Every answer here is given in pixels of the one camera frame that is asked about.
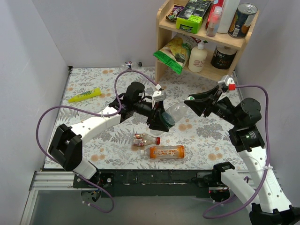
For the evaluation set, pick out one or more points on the yellow green tube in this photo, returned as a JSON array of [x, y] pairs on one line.
[[86, 95]]

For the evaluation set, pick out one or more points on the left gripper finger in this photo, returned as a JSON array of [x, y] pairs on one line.
[[158, 128], [168, 116]]

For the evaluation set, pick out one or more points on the orange drink bottle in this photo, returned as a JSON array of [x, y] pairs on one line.
[[164, 152]]

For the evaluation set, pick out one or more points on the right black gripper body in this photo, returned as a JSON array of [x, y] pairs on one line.
[[213, 103]]

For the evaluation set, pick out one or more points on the green black box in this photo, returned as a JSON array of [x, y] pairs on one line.
[[192, 16]]

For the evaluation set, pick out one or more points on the small black-cap clear bottle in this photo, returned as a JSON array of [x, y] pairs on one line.
[[130, 65]]

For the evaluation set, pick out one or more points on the cassava chips bag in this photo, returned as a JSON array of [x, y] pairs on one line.
[[183, 39]]

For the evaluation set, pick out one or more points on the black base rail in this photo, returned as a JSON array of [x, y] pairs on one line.
[[140, 182]]

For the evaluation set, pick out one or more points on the red-cap clear bottle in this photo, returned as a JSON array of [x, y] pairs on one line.
[[141, 140]]

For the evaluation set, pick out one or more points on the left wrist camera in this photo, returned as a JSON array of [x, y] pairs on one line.
[[159, 94]]

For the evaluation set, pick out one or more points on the black canister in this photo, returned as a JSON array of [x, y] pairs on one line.
[[223, 57]]

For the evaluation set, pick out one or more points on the tin food can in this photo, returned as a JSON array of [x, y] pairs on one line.
[[242, 20]]

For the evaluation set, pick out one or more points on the floral table mat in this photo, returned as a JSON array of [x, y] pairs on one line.
[[206, 139]]

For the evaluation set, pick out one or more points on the white tall bottle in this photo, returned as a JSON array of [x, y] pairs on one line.
[[228, 12]]

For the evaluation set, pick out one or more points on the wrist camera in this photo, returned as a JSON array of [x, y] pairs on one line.
[[159, 94], [227, 83]]

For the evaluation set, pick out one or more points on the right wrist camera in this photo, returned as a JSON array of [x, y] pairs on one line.
[[227, 83]]

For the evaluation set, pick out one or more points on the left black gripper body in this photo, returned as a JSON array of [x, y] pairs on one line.
[[154, 115]]

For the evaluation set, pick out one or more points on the green chips bag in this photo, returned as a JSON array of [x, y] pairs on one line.
[[173, 55]]

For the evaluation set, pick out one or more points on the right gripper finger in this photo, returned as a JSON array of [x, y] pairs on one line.
[[201, 107], [207, 94]]

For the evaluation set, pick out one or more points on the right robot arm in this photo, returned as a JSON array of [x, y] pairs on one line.
[[265, 202]]

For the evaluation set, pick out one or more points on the white pump lotion bottle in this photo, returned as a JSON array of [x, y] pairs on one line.
[[197, 57]]

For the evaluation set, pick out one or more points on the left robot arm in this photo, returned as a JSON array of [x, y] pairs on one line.
[[67, 144]]

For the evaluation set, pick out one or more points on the pink spray bottle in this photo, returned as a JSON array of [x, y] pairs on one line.
[[214, 22]]

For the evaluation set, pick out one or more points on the dark snack packet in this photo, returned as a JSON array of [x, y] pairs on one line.
[[172, 16]]

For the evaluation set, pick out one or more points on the red white carton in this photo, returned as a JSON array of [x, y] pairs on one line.
[[216, 3]]

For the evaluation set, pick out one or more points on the clear green-label water bottle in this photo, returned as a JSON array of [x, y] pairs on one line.
[[180, 110]]

